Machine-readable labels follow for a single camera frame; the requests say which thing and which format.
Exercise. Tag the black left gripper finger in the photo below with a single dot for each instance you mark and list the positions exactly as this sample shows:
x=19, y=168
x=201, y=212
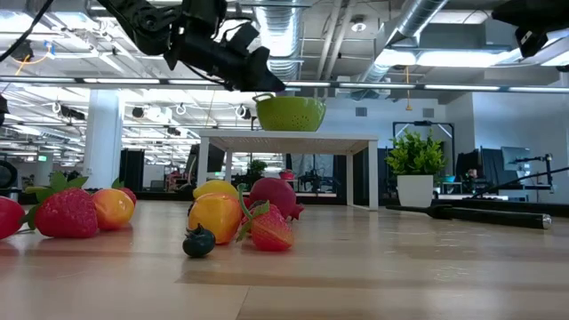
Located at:
x=266, y=73

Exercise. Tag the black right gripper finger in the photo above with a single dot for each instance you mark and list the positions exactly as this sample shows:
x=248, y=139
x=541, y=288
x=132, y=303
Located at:
x=507, y=14

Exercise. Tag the green colander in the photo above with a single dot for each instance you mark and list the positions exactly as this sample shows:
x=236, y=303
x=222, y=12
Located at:
x=289, y=113

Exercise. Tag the dark red apple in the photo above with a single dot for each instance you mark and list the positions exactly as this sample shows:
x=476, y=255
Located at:
x=273, y=193

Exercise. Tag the yellow-red peach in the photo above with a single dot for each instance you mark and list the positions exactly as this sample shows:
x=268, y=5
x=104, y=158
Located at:
x=113, y=209
x=215, y=218

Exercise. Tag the green plant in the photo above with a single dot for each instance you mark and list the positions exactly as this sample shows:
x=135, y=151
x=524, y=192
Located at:
x=415, y=155

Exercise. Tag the black kitchen knife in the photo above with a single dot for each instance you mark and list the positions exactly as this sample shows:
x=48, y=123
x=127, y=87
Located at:
x=489, y=216

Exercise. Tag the red cherry tomato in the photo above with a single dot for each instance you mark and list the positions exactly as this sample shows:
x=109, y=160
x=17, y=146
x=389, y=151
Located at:
x=9, y=218

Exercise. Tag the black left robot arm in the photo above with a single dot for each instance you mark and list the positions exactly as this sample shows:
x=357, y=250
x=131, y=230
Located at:
x=151, y=20

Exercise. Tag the monitor on black arm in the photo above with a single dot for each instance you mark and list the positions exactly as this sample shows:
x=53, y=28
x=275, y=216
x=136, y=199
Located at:
x=515, y=157

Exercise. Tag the white perforated riser shelf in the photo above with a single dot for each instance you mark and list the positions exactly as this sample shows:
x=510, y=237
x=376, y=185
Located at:
x=289, y=142

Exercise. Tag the small background potted plant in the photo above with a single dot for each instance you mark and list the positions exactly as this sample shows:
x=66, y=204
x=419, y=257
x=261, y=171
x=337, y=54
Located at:
x=257, y=166

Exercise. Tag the long ceiling light strip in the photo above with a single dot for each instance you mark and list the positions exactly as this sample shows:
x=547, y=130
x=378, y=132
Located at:
x=111, y=81

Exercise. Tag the small red pot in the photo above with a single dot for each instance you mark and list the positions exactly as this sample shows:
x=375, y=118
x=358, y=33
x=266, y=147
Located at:
x=286, y=174

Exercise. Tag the white building column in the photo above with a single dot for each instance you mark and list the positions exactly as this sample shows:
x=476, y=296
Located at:
x=103, y=138

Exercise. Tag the black partition screen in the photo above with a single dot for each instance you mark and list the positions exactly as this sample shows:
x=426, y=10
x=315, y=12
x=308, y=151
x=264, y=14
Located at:
x=132, y=169

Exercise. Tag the pale yellow-red strawberry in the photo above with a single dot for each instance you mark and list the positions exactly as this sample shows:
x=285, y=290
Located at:
x=271, y=231

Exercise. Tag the person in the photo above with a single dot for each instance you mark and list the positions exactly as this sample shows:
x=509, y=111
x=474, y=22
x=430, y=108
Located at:
x=471, y=174

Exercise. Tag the dark blueberry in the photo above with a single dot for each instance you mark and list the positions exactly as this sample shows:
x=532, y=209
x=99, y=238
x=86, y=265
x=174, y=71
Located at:
x=198, y=242

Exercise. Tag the black round wheel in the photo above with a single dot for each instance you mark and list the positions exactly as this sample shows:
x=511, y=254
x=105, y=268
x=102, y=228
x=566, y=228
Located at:
x=6, y=173

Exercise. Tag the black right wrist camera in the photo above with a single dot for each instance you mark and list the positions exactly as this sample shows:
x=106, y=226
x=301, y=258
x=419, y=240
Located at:
x=531, y=42

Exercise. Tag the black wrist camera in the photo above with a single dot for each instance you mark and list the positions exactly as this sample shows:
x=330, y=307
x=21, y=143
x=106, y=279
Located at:
x=531, y=42
x=243, y=36

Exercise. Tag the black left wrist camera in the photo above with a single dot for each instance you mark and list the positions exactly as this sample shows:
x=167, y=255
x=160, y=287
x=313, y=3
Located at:
x=243, y=36

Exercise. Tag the silver spiral air duct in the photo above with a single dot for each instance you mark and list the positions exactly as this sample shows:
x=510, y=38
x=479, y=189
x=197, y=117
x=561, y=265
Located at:
x=422, y=13
x=284, y=26

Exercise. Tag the black background frame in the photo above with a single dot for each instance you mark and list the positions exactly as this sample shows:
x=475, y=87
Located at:
x=422, y=123

